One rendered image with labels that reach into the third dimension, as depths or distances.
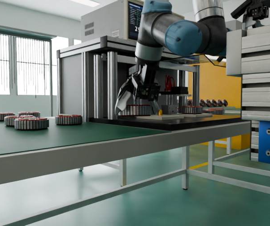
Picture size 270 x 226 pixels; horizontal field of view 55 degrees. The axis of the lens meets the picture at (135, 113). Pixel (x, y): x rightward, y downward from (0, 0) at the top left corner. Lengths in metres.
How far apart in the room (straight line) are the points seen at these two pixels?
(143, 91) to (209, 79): 4.34
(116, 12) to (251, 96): 0.90
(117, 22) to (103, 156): 0.80
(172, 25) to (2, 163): 0.45
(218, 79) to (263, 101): 4.45
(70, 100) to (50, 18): 7.00
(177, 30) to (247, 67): 0.17
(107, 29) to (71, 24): 7.25
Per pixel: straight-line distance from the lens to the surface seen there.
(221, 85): 4.94
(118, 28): 1.29
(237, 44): 0.58
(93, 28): 1.46
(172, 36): 0.61
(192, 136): 0.91
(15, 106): 7.57
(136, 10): 1.30
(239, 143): 4.84
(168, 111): 1.40
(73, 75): 1.34
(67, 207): 1.76
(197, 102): 1.55
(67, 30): 8.46
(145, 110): 0.82
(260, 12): 1.41
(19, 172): 0.55
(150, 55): 0.72
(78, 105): 1.30
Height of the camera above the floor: 0.85
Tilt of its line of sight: 3 degrees down
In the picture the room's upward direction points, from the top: straight up
